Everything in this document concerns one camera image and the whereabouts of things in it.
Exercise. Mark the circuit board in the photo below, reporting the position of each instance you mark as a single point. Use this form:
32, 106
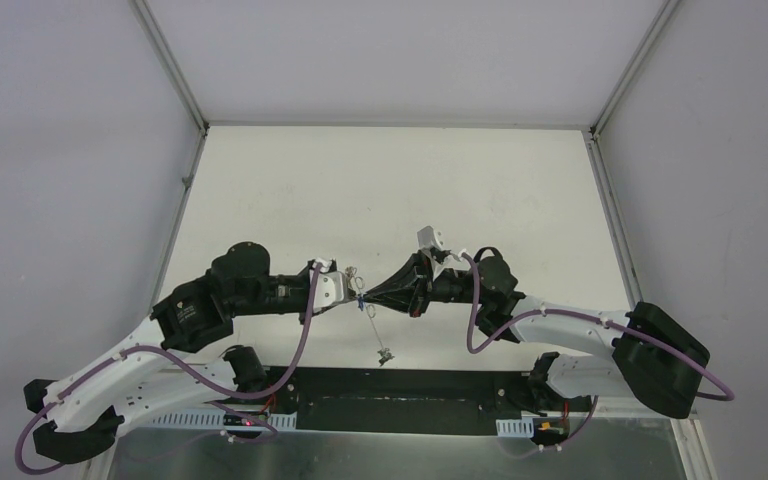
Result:
549, 432
244, 419

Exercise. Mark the right white cable duct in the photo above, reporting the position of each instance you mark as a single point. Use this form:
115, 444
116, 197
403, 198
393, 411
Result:
522, 427

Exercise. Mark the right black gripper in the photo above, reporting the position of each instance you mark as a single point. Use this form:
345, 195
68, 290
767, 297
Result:
418, 267

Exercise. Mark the left circuit board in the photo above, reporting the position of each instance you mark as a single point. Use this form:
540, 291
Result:
244, 419

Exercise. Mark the left white cable duct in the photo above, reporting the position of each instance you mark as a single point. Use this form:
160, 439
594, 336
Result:
216, 419

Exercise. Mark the black key tag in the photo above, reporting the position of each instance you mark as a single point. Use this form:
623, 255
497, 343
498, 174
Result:
385, 356

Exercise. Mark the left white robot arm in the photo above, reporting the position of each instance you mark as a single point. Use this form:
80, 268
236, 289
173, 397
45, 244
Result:
151, 371

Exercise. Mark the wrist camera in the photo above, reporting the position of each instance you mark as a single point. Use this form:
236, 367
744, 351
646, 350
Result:
431, 244
327, 279

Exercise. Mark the aluminium frame rail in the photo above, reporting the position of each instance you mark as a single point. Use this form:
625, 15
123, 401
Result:
608, 407

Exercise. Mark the right circuit board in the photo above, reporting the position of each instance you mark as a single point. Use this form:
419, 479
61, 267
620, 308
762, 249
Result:
549, 432

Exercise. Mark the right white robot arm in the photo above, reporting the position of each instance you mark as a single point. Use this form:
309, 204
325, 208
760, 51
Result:
643, 354

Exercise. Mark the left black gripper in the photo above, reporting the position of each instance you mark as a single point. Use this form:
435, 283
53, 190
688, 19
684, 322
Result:
311, 292

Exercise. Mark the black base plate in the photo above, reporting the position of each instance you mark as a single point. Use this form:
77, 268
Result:
432, 402

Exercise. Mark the metal crescent keyring plate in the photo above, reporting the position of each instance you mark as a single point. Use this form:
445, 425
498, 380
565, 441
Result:
357, 283

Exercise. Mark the white cable duct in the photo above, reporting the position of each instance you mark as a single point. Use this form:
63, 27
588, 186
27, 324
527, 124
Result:
216, 419
522, 427

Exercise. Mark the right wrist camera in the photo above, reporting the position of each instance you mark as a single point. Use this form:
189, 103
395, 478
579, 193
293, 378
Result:
431, 244

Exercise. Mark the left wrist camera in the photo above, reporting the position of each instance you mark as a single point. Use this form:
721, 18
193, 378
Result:
327, 279

